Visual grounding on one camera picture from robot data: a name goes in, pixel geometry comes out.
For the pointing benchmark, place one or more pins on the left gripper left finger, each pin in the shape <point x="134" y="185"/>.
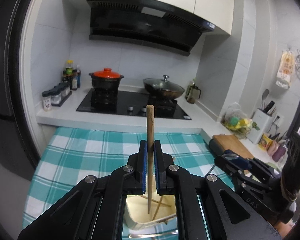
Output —
<point x="95" y="207"/>

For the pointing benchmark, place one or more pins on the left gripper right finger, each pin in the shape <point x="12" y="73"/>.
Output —
<point x="206" y="207"/>

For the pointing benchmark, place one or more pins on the steel spoon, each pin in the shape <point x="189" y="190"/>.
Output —
<point x="152" y="235"/>

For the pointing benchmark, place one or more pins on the wooden chopstick five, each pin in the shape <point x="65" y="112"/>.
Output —
<point x="156" y="201"/>

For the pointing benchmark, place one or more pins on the wooden chopstick nine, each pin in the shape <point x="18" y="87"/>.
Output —
<point x="157" y="208"/>

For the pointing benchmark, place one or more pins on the wooden chopstick one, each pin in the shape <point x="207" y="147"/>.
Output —
<point x="150" y="152"/>

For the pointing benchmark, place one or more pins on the purple cup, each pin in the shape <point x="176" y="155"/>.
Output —
<point x="280" y="152"/>

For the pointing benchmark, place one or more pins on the yellow box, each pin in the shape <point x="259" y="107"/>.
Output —
<point x="265" y="142"/>

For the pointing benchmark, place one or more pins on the teal plaid tablecloth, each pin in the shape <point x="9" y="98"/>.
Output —
<point x="74" y="153"/>

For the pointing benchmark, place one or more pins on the cream utensil holder box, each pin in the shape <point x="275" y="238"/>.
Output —
<point x="136" y="215"/>

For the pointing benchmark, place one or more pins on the dark rolled mat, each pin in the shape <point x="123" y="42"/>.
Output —
<point x="216" y="148"/>

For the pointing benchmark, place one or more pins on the wooden cutting board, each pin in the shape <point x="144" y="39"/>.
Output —
<point x="231" y="142"/>

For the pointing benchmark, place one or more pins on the white knife block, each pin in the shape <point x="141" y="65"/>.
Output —
<point x="263" y="122"/>

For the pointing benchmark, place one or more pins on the plastic bag of sponges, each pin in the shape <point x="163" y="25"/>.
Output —
<point x="237" y="122"/>

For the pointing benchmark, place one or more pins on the dark grey refrigerator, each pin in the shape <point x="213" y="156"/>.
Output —
<point x="17" y="150"/>

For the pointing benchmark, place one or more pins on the black gas stove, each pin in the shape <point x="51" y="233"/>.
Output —
<point x="131" y="104"/>

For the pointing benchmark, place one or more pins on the spice jar rack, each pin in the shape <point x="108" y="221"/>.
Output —
<point x="56" y="96"/>

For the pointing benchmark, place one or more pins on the glass pitcher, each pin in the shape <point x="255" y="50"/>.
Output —
<point x="193" y="92"/>

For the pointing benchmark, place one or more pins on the black pot orange lid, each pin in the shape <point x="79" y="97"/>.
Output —
<point x="105" y="79"/>

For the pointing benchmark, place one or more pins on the hanging noodle bag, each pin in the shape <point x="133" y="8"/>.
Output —
<point x="285" y="71"/>

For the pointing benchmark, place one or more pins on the sauce bottles group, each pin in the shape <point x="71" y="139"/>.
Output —
<point x="72" y="75"/>

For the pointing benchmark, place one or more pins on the black wok glass lid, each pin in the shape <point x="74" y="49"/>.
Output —
<point x="163" y="88"/>

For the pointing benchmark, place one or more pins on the black range hood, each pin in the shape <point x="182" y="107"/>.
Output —
<point x="148" y="23"/>

